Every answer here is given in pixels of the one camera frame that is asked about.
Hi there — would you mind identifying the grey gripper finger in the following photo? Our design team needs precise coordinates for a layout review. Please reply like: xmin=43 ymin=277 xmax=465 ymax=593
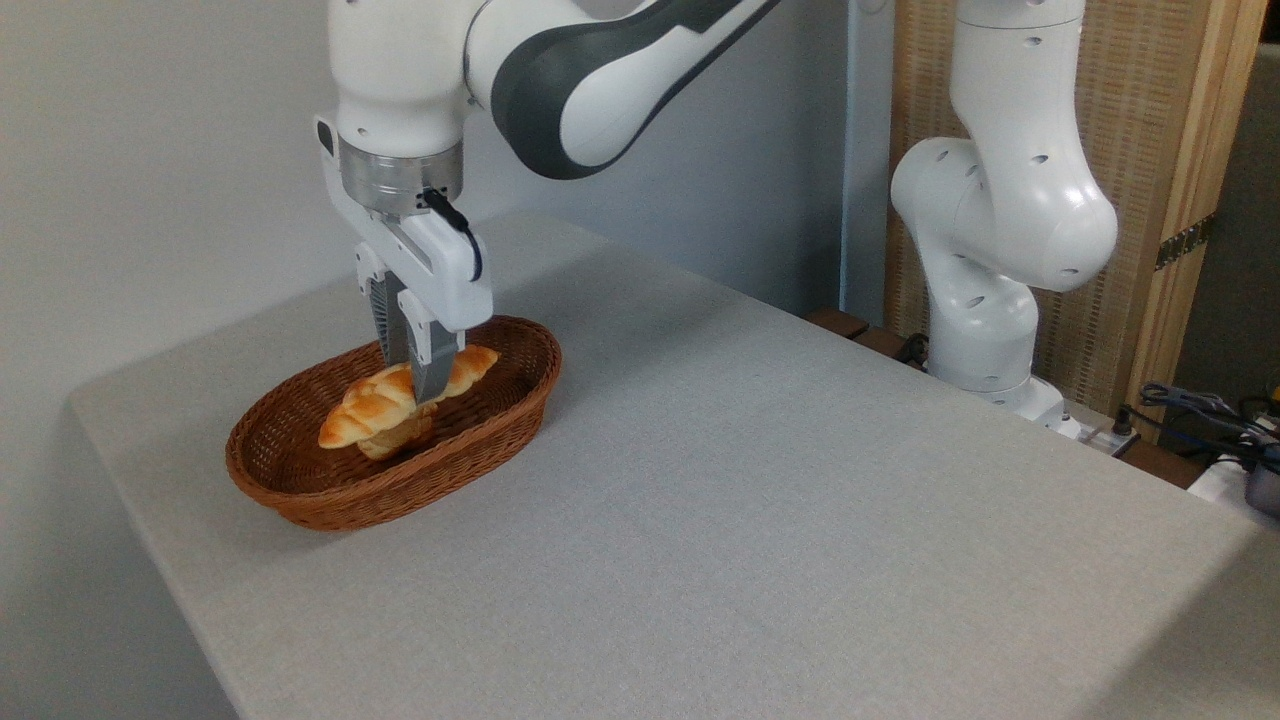
xmin=353 ymin=243 xmax=412 ymax=368
xmin=397 ymin=289 xmax=464 ymax=407

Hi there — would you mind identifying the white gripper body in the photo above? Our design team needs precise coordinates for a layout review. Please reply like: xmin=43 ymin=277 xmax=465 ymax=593
xmin=314 ymin=114 xmax=495 ymax=335

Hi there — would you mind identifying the long braided bread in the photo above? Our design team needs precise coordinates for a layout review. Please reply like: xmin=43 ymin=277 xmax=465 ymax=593
xmin=317 ymin=344 xmax=501 ymax=451

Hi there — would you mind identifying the small pale round bread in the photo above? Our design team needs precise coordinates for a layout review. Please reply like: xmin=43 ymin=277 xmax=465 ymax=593
xmin=356 ymin=414 xmax=438 ymax=463

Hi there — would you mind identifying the brown wicker basket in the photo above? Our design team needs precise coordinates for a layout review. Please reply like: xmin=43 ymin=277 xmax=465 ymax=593
xmin=225 ymin=314 xmax=563 ymax=533

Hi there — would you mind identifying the wooden woven folding screen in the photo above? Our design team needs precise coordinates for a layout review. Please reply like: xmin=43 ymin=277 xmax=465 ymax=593
xmin=884 ymin=0 xmax=1271 ymax=443

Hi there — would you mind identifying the metal screen hinge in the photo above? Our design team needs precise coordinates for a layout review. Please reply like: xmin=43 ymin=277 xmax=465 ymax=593
xmin=1154 ymin=212 xmax=1218 ymax=272

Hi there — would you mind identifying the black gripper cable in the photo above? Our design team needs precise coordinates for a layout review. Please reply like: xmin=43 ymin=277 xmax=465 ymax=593
xmin=417 ymin=186 xmax=486 ymax=284

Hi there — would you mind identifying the blue-grey cable bundle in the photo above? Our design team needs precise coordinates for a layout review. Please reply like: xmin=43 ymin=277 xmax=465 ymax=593
xmin=1138 ymin=381 xmax=1280 ymax=449

